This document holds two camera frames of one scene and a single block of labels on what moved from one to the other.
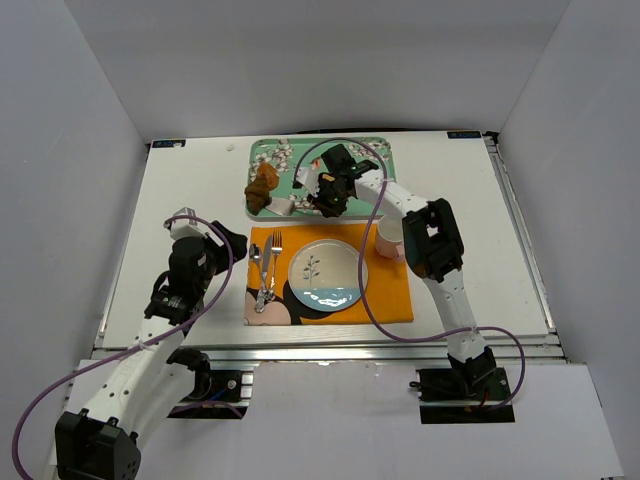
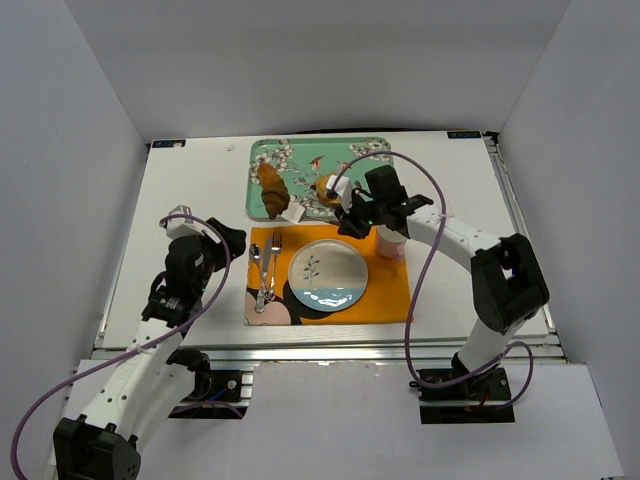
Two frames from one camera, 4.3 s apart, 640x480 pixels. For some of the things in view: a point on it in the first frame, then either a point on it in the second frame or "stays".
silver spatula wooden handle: [285, 206] to [295, 211]
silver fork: [277, 247] stays
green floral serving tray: [289, 154] stays
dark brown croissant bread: [257, 196] to [275, 195]
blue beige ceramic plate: [323, 275] stays
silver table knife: [266, 263] stays
